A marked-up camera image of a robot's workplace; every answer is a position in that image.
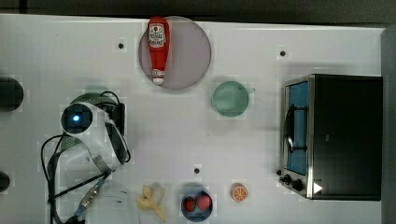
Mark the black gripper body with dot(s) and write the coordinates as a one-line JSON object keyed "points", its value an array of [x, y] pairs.
{"points": [[116, 112]]}

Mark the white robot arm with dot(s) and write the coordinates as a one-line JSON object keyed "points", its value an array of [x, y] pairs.
{"points": [[93, 127]]}

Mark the peeled toy banana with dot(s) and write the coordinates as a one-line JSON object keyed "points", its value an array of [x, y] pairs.
{"points": [[151, 199]]}

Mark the grey round plate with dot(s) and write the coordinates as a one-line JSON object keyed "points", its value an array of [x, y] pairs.
{"points": [[189, 54]]}

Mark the red ketchup bottle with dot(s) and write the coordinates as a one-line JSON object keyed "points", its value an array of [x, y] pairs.
{"points": [[158, 45]]}

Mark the black cylinder holder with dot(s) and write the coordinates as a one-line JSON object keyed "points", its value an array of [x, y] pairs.
{"points": [[4, 181], [11, 94]]}

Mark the red toy strawberry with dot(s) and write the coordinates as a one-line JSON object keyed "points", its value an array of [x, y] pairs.
{"points": [[190, 204]]}

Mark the green mug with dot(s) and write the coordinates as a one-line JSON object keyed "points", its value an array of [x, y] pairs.
{"points": [[231, 98]]}

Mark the blue bowl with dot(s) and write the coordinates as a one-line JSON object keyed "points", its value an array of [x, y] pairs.
{"points": [[197, 215]]}

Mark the pink toy fruit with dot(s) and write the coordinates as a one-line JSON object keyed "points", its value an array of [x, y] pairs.
{"points": [[203, 202]]}

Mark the toy orange half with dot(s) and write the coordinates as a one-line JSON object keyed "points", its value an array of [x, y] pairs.
{"points": [[239, 192]]}

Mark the black toaster oven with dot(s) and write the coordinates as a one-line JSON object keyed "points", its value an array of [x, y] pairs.
{"points": [[331, 137]]}

